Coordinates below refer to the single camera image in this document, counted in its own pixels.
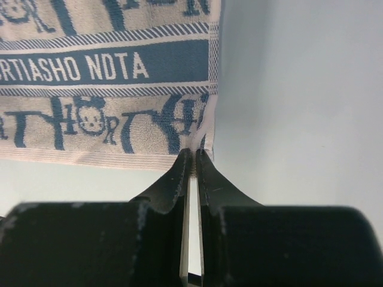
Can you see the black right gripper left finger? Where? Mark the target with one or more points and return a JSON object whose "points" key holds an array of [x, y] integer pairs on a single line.
{"points": [[140, 242]]}

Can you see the blue white patterned towel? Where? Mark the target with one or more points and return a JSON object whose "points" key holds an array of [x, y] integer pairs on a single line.
{"points": [[125, 84]]}

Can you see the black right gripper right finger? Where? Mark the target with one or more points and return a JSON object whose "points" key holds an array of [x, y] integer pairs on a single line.
{"points": [[245, 243]]}

